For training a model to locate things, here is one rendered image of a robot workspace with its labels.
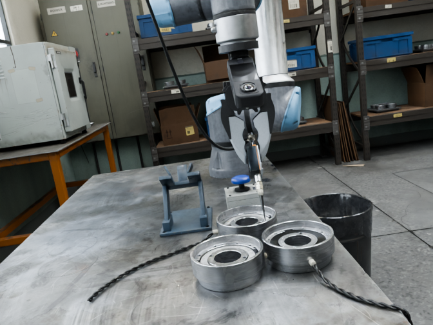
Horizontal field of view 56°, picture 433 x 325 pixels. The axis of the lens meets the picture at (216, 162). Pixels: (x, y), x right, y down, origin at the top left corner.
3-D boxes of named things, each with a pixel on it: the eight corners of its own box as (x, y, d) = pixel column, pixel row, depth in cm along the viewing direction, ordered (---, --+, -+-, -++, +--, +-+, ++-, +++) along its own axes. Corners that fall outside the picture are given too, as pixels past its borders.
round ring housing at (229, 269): (198, 301, 53) (194, 273, 52) (191, 266, 64) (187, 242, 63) (275, 285, 55) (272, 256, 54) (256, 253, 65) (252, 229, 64)
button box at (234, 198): (264, 213, 82) (261, 189, 81) (229, 218, 82) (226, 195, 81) (258, 201, 90) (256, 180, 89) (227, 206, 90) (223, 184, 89)
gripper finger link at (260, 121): (272, 153, 79) (262, 106, 77) (277, 159, 73) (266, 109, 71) (257, 157, 79) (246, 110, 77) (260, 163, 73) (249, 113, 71)
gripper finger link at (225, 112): (247, 137, 74) (245, 89, 72) (248, 138, 72) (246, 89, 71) (221, 138, 74) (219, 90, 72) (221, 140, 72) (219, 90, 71)
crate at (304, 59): (307, 68, 441) (305, 48, 436) (317, 68, 404) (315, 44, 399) (259, 75, 440) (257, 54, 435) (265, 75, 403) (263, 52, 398)
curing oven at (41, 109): (77, 142, 264) (55, 39, 251) (-16, 155, 263) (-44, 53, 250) (100, 129, 325) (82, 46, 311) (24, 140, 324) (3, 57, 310)
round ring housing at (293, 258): (257, 251, 66) (254, 227, 65) (319, 238, 67) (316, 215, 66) (276, 282, 55) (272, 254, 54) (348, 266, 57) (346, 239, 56)
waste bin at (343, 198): (391, 302, 180) (386, 211, 171) (316, 313, 179) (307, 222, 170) (360, 267, 213) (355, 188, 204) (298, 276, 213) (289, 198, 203)
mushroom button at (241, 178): (254, 200, 83) (250, 177, 82) (234, 203, 83) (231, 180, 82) (251, 195, 87) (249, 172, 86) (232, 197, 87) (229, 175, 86)
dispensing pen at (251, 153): (256, 218, 67) (241, 128, 74) (256, 224, 71) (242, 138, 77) (270, 216, 67) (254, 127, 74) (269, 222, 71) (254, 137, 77)
